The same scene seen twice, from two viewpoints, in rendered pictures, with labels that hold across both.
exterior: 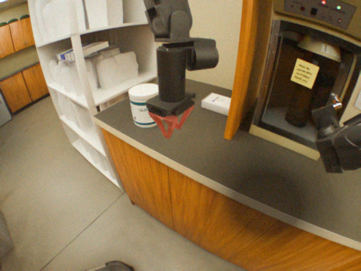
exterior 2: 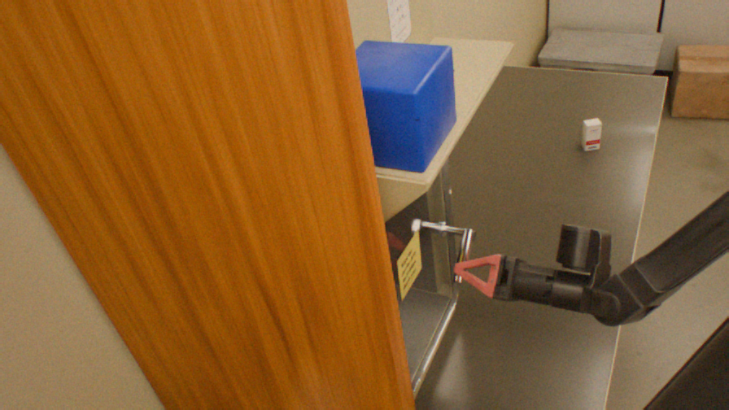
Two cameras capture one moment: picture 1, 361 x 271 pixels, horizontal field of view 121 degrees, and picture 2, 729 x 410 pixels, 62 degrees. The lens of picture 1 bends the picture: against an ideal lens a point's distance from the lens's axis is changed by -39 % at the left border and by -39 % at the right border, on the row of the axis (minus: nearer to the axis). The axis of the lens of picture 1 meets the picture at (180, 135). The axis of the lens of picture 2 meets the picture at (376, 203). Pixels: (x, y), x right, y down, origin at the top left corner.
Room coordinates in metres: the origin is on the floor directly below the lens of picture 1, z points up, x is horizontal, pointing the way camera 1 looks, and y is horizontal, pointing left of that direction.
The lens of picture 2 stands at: (0.50, 0.24, 1.86)
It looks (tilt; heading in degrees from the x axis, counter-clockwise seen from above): 38 degrees down; 267
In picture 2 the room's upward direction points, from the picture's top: 10 degrees counter-clockwise
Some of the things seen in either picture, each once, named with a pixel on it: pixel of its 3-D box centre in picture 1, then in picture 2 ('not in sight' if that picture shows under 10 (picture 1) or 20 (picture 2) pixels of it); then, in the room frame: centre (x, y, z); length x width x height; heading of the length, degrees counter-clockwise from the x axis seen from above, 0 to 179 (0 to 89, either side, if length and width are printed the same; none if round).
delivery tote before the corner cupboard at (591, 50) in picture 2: not in sight; (598, 71); (-1.04, -2.70, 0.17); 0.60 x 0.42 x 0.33; 144
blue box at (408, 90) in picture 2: not in sight; (392, 104); (0.44, -0.30, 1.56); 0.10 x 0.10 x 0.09; 56
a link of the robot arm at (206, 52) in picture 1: (187, 42); not in sight; (0.35, -0.01, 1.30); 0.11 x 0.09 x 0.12; 120
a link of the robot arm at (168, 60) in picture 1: (174, 60); not in sight; (0.33, 0.01, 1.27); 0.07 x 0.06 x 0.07; 120
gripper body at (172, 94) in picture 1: (171, 88); not in sight; (0.33, 0.02, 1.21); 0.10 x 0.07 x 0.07; 146
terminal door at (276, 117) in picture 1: (307, 91); (417, 277); (0.42, -0.41, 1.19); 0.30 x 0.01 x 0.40; 55
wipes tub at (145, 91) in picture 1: (146, 104); not in sight; (0.62, 0.15, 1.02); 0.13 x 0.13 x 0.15
